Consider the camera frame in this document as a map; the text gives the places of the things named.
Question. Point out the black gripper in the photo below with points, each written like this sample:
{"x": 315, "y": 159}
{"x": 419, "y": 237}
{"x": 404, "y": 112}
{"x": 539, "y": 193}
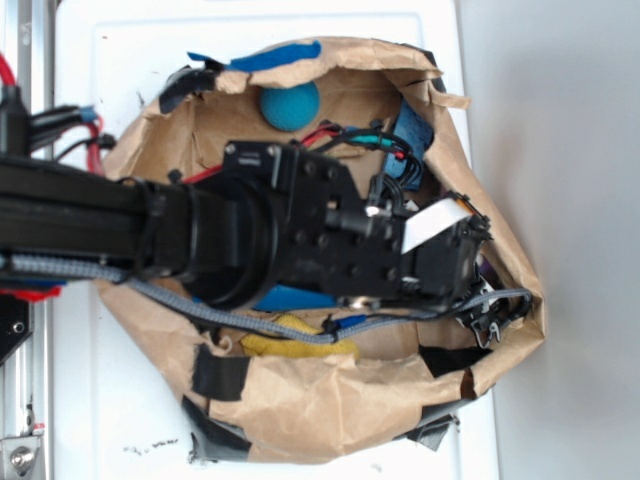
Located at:
{"x": 336, "y": 243}

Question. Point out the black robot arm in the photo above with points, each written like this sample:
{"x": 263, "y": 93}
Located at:
{"x": 271, "y": 215}

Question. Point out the blue plastic bottle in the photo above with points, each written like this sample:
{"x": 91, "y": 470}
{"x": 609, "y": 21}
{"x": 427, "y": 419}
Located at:
{"x": 285, "y": 298}

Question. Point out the yellow cloth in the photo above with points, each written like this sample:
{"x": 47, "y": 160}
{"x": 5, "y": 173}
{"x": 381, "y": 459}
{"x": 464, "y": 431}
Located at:
{"x": 255, "y": 345}

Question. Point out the blue textured ball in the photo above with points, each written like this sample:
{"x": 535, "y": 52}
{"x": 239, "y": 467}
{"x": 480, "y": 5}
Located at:
{"x": 290, "y": 109}

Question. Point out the light blue sponge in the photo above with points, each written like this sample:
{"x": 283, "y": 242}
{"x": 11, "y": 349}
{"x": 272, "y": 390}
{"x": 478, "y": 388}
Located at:
{"x": 415, "y": 131}

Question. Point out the brown paper bag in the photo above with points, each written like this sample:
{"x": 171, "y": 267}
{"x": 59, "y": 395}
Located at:
{"x": 316, "y": 409}

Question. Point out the blue felt strip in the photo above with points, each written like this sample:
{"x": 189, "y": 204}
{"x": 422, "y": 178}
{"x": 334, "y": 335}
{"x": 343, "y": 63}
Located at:
{"x": 275, "y": 57}

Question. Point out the black mounting plate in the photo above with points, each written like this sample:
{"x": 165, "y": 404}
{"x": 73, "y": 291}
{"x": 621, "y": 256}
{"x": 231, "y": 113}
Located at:
{"x": 16, "y": 325}

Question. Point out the aluminum frame rail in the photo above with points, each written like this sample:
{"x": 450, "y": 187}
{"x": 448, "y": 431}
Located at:
{"x": 27, "y": 29}

